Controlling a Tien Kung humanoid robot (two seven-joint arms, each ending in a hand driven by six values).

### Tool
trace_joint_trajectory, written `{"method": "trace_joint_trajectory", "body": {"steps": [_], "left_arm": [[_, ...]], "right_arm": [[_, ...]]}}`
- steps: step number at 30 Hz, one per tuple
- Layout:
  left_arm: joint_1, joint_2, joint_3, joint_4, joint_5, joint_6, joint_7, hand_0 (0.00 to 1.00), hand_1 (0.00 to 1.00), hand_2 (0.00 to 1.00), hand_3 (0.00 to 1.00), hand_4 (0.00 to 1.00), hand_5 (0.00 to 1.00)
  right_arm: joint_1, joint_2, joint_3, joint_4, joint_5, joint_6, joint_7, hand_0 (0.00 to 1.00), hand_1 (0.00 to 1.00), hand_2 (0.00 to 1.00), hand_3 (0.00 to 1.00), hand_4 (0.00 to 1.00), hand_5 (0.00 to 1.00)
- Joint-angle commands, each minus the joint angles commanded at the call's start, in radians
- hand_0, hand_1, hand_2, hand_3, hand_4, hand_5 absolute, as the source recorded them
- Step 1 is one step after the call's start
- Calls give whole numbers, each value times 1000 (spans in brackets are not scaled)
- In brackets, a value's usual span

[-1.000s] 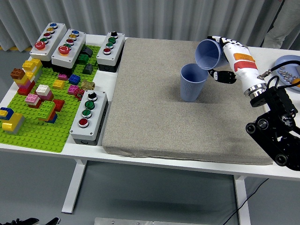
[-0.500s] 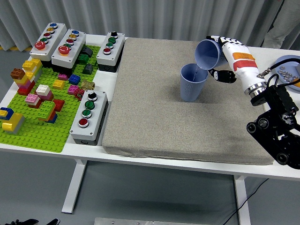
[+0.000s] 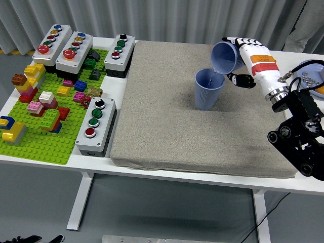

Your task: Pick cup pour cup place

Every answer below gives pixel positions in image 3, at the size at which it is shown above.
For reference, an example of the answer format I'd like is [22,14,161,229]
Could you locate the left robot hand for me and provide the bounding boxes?
[0,234,65,243]

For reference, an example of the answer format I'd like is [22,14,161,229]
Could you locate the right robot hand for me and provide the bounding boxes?
[222,36,289,100]

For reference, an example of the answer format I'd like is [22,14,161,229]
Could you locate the blue ribbed cup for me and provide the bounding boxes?
[194,68,225,111]
[211,42,246,76]

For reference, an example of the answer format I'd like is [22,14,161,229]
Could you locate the blue plate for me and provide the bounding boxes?
[296,59,324,98]

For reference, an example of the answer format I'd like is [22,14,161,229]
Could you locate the person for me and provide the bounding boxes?
[283,0,324,54]

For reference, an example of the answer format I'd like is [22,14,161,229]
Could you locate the white table leg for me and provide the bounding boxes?
[66,172,95,231]
[252,189,271,243]

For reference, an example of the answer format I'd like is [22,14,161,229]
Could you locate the green brick baseplate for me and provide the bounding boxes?
[0,48,110,166]

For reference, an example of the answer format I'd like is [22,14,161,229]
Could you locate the grey-brown mat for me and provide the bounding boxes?
[110,40,300,179]

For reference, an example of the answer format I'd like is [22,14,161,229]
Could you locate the yellow grey brick stack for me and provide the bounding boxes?
[2,121,28,146]

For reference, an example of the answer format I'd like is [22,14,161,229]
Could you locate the grey curtain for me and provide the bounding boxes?
[0,0,324,55]

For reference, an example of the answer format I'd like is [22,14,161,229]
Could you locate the blue yellow brick stack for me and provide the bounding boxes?
[0,115,16,131]

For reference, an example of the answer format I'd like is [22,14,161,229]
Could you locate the green brick stack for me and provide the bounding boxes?
[38,108,63,134]

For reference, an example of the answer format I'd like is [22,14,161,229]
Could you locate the red toy brick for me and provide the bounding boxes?
[57,106,71,121]

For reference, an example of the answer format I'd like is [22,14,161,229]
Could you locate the four-button selector control box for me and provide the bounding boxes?
[75,97,118,158]
[104,33,136,78]

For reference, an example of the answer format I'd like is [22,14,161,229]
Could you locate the white pink brick stack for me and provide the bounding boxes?
[38,91,59,109]

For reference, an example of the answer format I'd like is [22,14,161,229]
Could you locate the yellow pink red brick stack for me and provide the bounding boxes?
[15,78,39,103]

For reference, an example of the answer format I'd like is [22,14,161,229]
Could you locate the yellow toy brick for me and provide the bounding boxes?
[56,86,71,98]

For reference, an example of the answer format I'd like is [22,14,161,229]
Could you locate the brass pipe fitting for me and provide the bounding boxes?
[87,87,104,98]

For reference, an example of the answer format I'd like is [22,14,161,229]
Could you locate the brown toy brick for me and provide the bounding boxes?
[11,73,27,86]

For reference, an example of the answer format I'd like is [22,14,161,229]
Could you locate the blue toy brick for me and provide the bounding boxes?
[73,79,88,92]

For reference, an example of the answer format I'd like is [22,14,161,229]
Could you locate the dark grey sloped brick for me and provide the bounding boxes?
[89,68,102,82]

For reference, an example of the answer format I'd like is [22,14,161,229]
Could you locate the yellow white brick stack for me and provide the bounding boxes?
[24,63,47,88]

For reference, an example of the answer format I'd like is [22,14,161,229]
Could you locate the dark green toy brick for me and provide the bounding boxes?
[84,57,97,70]

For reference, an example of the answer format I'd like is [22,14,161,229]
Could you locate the five-button control box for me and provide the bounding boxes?
[55,30,94,81]
[32,24,73,73]

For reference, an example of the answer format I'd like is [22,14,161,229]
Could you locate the yellow black floor tape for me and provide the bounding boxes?
[0,49,35,55]

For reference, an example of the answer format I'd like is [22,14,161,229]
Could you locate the black floor cable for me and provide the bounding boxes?
[240,192,291,243]

